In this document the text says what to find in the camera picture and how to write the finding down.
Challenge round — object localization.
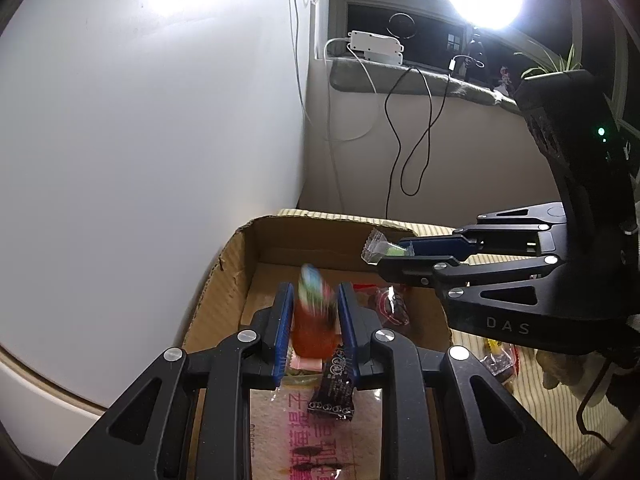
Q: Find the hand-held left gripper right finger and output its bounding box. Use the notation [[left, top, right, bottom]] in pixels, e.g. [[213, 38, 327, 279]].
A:
[[336, 281, 581, 480]]

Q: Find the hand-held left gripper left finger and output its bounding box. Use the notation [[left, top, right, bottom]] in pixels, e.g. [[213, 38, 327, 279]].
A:
[[52, 281, 296, 480]]

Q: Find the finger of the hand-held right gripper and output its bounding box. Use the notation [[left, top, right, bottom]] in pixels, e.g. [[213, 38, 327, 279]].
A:
[[400, 201, 571, 263], [377, 254, 618, 356]]

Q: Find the red orange snack packet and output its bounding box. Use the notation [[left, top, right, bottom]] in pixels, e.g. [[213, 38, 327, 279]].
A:
[[292, 262, 342, 359]]

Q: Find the green candy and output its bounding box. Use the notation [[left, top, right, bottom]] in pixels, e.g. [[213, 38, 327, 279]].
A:
[[361, 228, 416, 264]]

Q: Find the red clear date packet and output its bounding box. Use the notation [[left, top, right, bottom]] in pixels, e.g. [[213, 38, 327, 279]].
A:
[[367, 285, 412, 332]]

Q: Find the black cookie packet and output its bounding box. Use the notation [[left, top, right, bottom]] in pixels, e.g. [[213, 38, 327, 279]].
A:
[[307, 344, 358, 422]]

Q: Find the brown cardboard box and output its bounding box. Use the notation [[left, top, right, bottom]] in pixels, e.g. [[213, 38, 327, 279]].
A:
[[182, 214, 453, 480]]

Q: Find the sliced bread packet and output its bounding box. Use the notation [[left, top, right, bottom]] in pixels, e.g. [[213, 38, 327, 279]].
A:
[[250, 355, 441, 480]]

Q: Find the person's right hand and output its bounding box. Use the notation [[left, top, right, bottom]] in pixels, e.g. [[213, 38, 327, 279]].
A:
[[536, 347, 593, 391]]

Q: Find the potted spider plant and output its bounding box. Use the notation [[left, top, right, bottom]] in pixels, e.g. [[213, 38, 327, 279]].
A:
[[515, 42, 585, 82]]

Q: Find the clear packet with dark snack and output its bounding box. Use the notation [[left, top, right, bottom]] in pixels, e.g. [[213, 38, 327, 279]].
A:
[[477, 337, 523, 397]]

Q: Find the black tripod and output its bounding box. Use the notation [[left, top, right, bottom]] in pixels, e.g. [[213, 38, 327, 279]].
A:
[[464, 25, 489, 82]]

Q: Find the white power strip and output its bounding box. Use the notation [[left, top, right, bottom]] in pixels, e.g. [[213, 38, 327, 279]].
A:
[[347, 30, 407, 65]]

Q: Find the white cable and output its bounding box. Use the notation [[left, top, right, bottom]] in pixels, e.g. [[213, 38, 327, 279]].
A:
[[323, 35, 382, 212]]

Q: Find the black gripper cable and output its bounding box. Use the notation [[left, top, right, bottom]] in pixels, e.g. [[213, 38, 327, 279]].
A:
[[576, 352, 618, 453]]

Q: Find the white wall cord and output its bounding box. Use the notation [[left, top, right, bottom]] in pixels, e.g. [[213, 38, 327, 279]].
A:
[[284, 0, 315, 127]]

